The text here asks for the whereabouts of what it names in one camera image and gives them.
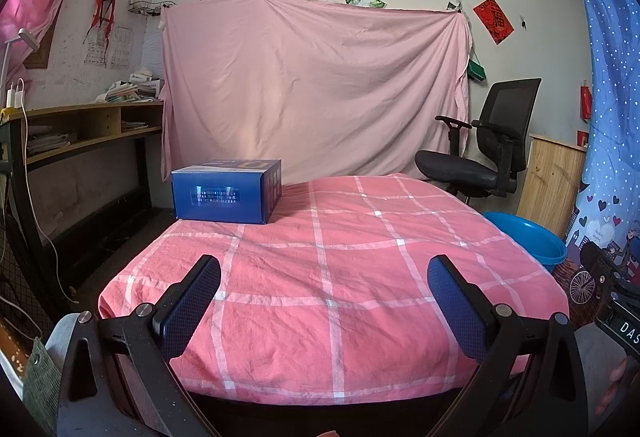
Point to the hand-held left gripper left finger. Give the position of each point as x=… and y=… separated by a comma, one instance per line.
x=192, y=309

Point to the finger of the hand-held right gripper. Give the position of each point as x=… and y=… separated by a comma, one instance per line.
x=602, y=262

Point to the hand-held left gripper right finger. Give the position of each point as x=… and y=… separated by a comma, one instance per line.
x=457, y=314

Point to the blue plastic basin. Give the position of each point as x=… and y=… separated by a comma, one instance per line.
x=530, y=242

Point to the person's right hand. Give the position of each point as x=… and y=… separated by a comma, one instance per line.
x=617, y=379

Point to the wooden cabinet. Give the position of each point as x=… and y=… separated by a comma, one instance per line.
x=550, y=182

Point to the blue cardboard box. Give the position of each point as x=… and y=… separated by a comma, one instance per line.
x=220, y=197

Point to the pink checked blanket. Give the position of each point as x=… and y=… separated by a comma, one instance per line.
x=350, y=267

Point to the small red box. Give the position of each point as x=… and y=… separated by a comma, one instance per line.
x=583, y=139

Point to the black office chair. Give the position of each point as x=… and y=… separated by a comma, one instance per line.
x=465, y=172

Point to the red hanging packet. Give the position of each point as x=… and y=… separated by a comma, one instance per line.
x=586, y=102

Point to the blue dotted cartoon curtain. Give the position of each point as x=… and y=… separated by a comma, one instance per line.
x=615, y=92

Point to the shelf books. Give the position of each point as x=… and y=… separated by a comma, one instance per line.
x=134, y=125

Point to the wooden shelf with papers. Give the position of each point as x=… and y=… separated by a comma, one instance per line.
x=100, y=123

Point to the pile of shelf papers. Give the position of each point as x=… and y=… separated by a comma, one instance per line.
x=50, y=144

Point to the stack of papers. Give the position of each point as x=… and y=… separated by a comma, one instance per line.
x=125, y=92

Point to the green hanging pouch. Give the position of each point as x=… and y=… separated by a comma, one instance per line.
x=476, y=69

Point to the white carton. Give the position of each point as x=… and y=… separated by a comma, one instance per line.
x=146, y=78

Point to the pink hanging sheet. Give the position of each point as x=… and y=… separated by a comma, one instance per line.
x=310, y=92

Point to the white charger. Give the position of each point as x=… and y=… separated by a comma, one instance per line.
x=17, y=94

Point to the white desk lamp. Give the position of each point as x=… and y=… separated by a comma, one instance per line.
x=27, y=39

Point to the red paper wall decoration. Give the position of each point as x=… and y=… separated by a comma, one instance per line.
x=494, y=19

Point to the white wall calendar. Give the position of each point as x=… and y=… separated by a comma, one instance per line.
x=120, y=48

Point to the brown wooden frame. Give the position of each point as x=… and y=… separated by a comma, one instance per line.
x=42, y=59

